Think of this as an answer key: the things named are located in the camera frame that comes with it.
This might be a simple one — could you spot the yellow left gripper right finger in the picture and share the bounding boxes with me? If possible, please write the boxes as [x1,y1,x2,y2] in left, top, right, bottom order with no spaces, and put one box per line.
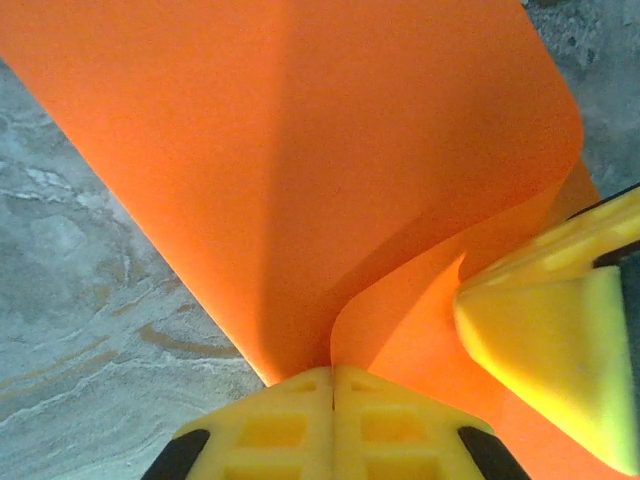
[333,364,531,480]

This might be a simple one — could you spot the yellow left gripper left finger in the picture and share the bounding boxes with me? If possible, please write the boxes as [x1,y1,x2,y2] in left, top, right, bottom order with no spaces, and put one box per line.
[142,367,335,480]

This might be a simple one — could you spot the orange paper sheet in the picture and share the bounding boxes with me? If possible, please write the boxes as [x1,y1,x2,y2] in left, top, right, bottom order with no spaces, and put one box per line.
[0,0,624,480]

